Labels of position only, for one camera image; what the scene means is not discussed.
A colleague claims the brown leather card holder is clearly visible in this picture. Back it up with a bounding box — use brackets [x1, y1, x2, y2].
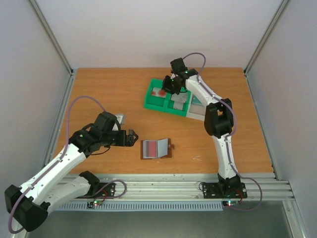
[141, 138, 175, 160]

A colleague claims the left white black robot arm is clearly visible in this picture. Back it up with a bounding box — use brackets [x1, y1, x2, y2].
[4, 112, 138, 234]

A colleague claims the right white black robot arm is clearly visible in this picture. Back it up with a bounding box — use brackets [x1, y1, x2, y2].
[162, 58, 241, 198]

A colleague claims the grey silver card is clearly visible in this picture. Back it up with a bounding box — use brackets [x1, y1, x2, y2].
[171, 92, 188, 103]

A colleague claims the card with red circles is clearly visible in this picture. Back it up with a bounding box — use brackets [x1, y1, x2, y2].
[151, 87, 167, 98]

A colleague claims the red striped card in holder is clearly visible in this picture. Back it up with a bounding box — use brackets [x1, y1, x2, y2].
[143, 140, 158, 159]

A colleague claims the teal card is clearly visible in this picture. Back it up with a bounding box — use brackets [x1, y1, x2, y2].
[191, 96, 202, 105]

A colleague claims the green bin middle compartment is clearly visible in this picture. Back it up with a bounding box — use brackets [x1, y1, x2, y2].
[164, 87, 191, 117]

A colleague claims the white plastic bin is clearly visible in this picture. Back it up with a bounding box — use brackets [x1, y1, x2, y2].
[186, 93, 206, 121]

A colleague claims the left controller board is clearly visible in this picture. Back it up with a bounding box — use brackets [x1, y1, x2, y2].
[87, 200, 103, 209]

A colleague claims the controller board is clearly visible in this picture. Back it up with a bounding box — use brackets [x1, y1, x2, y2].
[87, 200, 103, 209]
[222, 200, 240, 207]

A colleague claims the right controller board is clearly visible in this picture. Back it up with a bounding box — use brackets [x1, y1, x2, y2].
[222, 200, 240, 207]

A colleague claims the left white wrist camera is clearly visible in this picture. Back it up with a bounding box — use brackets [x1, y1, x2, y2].
[112, 114, 126, 131]

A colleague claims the aluminium front rail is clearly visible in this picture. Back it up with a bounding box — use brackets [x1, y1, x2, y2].
[96, 173, 295, 201]

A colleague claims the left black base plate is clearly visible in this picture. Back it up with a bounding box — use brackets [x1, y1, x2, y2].
[83, 182, 116, 198]

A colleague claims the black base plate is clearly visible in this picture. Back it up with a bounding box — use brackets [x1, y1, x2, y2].
[199, 182, 248, 199]
[83, 182, 116, 198]

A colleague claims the grey slotted cable duct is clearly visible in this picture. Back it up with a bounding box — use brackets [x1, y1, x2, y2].
[57, 201, 223, 212]

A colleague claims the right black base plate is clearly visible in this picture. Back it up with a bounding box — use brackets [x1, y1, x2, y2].
[199, 182, 248, 199]

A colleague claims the right aluminium frame post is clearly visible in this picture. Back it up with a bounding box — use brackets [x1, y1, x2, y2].
[243, 0, 291, 77]

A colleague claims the aluminium frame post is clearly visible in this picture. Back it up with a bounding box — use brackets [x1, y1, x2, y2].
[243, 0, 291, 77]
[27, 0, 74, 76]

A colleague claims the left aluminium frame post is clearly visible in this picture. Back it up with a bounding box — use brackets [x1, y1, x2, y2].
[27, 0, 74, 76]

